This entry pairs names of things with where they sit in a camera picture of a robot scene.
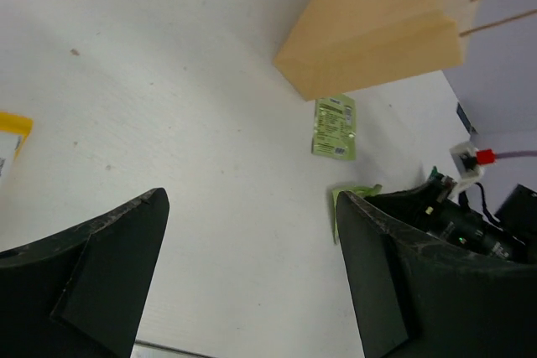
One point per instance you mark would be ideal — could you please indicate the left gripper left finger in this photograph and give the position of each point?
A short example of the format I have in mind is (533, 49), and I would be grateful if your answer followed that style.
(81, 292)

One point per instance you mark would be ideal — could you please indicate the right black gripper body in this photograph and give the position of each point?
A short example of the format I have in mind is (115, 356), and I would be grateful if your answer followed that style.
(428, 209)

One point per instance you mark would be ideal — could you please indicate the yellow snack packet front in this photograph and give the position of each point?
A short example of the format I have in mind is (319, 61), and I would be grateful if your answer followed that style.
(14, 131)

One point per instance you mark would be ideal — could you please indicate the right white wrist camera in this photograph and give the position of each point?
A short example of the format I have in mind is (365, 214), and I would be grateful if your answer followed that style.
(464, 156)

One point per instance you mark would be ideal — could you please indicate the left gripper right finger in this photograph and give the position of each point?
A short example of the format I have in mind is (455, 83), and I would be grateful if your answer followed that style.
(417, 296)

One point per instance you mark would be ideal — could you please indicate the blue label right corner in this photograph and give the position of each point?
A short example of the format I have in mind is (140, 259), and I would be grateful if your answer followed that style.
(465, 120)

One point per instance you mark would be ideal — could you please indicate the brown paper bag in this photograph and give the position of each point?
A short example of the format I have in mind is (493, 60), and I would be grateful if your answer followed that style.
(338, 46)

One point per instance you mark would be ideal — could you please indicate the green snack packet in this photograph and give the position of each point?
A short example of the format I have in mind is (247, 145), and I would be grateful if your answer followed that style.
(337, 199)
(334, 132)

